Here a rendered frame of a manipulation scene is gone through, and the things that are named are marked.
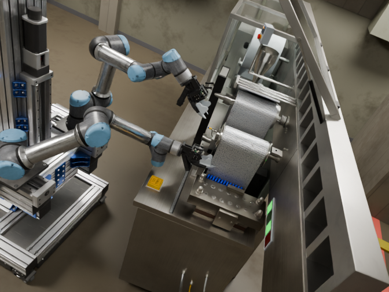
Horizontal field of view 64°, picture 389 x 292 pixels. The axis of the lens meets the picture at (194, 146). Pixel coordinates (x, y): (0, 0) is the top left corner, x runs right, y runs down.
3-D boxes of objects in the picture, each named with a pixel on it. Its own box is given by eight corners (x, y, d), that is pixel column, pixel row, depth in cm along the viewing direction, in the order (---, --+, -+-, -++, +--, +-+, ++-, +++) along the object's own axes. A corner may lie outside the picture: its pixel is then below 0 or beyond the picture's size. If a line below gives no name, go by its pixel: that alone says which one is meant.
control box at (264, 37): (254, 37, 186) (261, 21, 180) (265, 40, 187) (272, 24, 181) (257, 42, 180) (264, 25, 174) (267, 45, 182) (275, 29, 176)
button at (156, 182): (151, 177, 174) (152, 174, 173) (162, 182, 174) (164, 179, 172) (146, 185, 169) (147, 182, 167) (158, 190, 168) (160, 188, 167)
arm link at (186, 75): (172, 79, 146) (177, 72, 152) (178, 87, 148) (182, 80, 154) (184, 72, 142) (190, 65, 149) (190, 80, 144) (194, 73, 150)
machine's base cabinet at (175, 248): (198, 112, 413) (220, 51, 361) (243, 129, 412) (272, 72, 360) (115, 284, 213) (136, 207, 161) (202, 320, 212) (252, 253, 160)
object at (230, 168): (206, 173, 171) (216, 148, 160) (245, 189, 171) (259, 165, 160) (205, 174, 171) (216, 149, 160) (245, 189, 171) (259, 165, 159)
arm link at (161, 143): (154, 141, 172) (157, 129, 167) (172, 149, 172) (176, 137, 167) (149, 149, 166) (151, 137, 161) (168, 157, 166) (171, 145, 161)
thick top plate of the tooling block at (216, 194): (194, 181, 171) (197, 174, 168) (261, 208, 171) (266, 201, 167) (186, 201, 159) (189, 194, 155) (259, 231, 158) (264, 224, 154)
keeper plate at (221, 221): (212, 221, 162) (219, 207, 155) (230, 228, 162) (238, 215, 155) (212, 224, 160) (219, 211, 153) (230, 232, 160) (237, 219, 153)
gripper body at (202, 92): (205, 99, 148) (192, 79, 143) (191, 106, 152) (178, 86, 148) (209, 92, 154) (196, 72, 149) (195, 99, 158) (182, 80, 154)
